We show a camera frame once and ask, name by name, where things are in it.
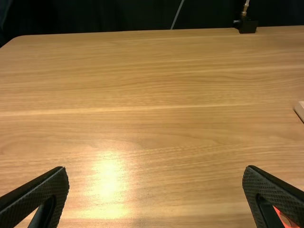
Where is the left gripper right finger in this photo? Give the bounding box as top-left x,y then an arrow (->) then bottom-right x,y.
242,165 -> 304,228

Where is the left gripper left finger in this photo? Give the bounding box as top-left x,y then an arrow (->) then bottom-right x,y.
0,166 -> 70,228

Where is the wooden peg base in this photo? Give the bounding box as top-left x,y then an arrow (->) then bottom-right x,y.
294,101 -> 304,124

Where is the black clamp stand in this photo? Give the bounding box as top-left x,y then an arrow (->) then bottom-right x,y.
232,0 -> 259,34

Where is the orange ring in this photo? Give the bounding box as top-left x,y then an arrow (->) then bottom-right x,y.
272,205 -> 300,228

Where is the thin cable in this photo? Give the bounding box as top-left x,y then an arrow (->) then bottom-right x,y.
170,0 -> 185,30

